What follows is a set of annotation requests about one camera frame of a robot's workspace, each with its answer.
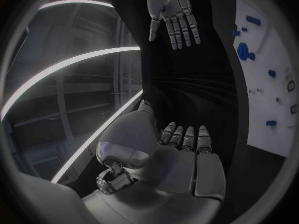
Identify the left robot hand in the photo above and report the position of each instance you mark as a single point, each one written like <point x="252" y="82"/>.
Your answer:
<point x="149" y="171"/>

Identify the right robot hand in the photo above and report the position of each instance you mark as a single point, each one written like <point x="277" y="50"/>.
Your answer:
<point x="172" y="5"/>

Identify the white task board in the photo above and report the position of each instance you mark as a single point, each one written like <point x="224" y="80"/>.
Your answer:
<point x="266" y="89"/>

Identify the blue block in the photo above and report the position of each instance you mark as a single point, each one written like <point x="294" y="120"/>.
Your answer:
<point x="235" y="32"/>

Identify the small blue peg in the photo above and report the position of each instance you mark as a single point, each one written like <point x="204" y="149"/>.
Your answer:
<point x="243" y="29"/>

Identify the blue long cylinder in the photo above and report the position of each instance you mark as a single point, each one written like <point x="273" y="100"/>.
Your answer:
<point x="253" y="20"/>

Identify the blue gear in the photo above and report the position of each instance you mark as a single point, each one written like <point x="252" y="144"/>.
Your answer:
<point x="242" y="51"/>

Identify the blue round plug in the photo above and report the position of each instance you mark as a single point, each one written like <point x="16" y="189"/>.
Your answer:
<point x="251" y="56"/>

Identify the blue short cylinder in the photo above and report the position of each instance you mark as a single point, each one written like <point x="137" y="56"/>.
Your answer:
<point x="271" y="123"/>

